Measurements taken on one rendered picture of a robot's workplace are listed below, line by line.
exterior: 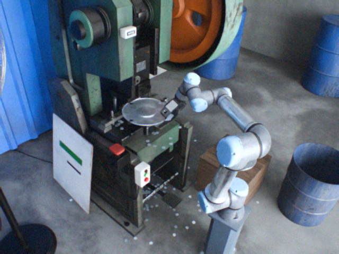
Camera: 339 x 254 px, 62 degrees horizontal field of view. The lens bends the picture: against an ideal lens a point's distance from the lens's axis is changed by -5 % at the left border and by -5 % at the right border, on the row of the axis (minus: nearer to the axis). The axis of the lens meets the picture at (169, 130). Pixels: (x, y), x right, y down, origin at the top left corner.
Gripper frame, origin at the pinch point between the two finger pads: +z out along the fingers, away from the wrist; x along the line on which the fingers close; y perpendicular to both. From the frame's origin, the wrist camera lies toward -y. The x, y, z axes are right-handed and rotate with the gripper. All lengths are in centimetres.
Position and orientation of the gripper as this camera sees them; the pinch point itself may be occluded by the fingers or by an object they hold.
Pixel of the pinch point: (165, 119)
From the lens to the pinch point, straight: 171.9
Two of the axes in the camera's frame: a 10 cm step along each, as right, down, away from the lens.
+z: -3.8, 5.5, 7.5
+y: 6.1, -4.6, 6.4
